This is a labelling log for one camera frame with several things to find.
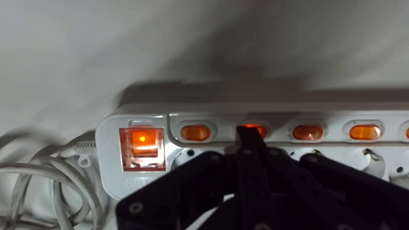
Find white coiled power cable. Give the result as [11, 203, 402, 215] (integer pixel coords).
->
[0, 128, 108, 230]

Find white power strip orange switches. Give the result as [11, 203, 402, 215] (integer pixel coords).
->
[94, 81, 409, 201]

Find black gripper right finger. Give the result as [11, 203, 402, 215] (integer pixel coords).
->
[248, 125, 409, 230]

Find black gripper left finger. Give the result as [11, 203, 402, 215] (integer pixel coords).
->
[115, 125, 253, 230]

